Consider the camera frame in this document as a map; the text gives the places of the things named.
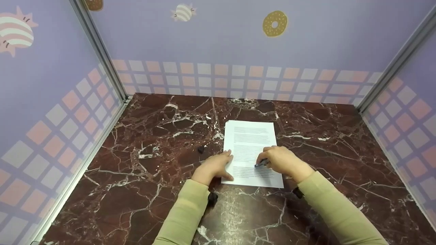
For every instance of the black wrist band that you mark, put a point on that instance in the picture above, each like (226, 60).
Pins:
(298, 192)
(212, 198)

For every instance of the person's left hand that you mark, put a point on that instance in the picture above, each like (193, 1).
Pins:
(213, 168)

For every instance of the person's right hand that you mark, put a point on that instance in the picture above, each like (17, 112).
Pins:
(284, 161)

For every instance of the person's left forearm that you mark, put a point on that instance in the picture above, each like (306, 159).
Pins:
(185, 214)

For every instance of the person's right forearm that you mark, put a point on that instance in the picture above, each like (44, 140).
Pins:
(337, 211)

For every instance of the person's left fingers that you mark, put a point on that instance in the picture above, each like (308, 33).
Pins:
(227, 157)

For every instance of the white printed paper sheet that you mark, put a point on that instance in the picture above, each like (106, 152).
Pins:
(250, 139)

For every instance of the person's right fingers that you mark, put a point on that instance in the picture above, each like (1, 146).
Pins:
(265, 156)

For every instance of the person's left thumb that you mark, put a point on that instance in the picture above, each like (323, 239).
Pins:
(227, 175)

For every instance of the blue pen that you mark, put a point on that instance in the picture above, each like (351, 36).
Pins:
(261, 164)

